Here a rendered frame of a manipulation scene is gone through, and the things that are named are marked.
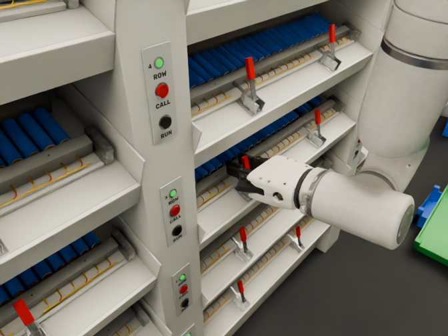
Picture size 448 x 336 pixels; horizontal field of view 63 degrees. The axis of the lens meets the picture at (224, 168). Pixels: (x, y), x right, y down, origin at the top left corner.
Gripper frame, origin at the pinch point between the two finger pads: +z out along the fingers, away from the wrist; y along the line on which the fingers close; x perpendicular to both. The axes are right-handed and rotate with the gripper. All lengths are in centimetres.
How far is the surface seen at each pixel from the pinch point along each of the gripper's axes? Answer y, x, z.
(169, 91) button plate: -19.5, 22.8, -7.9
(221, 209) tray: -7.3, -6.2, -0.5
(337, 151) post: 44.7, -18.0, 2.2
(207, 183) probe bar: -6.7, -1.5, 2.9
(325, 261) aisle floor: 41, -61, 3
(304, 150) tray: 21.8, -6.3, -0.8
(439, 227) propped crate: 79, -59, -22
